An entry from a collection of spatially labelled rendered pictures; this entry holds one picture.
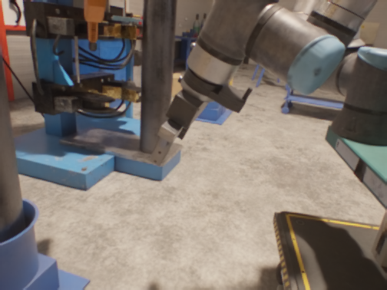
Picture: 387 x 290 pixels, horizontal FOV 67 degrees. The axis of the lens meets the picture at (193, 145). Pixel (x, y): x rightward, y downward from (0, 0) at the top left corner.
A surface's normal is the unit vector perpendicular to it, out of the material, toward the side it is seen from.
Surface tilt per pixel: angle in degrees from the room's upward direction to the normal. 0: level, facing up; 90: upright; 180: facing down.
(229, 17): 92
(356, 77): 90
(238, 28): 98
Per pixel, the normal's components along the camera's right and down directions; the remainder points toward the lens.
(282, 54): -0.60, 0.40
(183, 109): -0.30, 0.42
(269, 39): -0.51, 0.22
